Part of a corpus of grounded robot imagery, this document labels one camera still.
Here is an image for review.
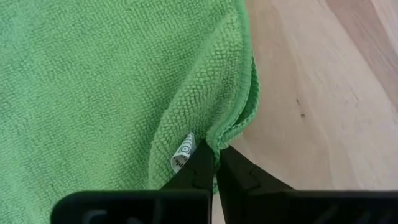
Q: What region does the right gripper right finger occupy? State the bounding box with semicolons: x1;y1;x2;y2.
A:
216;146;295;224

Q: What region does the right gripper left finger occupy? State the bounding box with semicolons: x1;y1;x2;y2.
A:
160;141;215;192

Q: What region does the green microfiber towel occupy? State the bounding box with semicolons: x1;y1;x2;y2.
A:
0;0;261;224

